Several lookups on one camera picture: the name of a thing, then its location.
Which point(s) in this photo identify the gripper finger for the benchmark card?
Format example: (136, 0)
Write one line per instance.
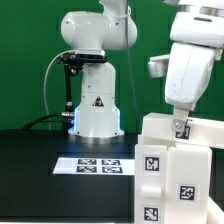
(180, 117)

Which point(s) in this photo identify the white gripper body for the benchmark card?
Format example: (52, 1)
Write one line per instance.
(198, 35)

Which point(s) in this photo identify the white cabinet block part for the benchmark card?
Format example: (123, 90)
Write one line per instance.
(198, 131)

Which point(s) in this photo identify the white cabinet box body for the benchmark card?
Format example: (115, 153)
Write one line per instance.
(150, 141)

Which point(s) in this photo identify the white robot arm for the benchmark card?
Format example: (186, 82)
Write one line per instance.
(97, 119)

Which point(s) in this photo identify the white bar at right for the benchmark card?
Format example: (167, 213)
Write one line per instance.
(215, 214)

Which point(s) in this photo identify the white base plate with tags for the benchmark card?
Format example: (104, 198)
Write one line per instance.
(94, 166)

